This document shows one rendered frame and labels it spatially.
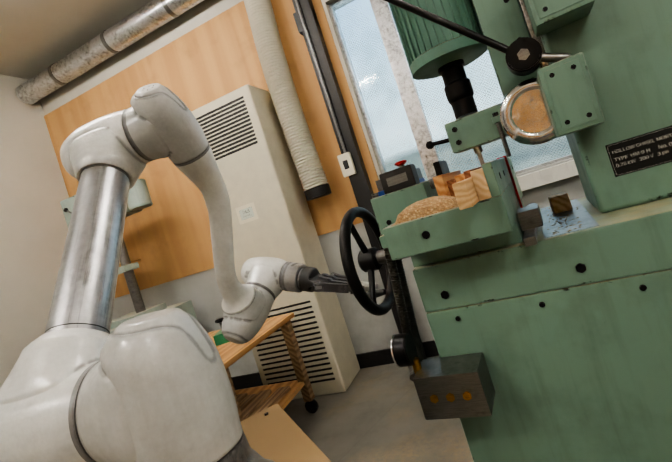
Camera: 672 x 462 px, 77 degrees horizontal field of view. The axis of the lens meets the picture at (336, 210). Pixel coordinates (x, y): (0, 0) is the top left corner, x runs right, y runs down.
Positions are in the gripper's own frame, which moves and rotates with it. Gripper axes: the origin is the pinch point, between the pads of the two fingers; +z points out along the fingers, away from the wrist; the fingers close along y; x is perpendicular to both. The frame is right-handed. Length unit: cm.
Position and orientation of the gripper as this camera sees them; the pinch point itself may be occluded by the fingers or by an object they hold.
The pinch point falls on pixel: (365, 287)
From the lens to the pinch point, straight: 122.1
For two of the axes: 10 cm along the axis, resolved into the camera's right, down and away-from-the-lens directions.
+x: 0.0, 9.9, 1.4
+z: 9.1, 0.6, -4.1
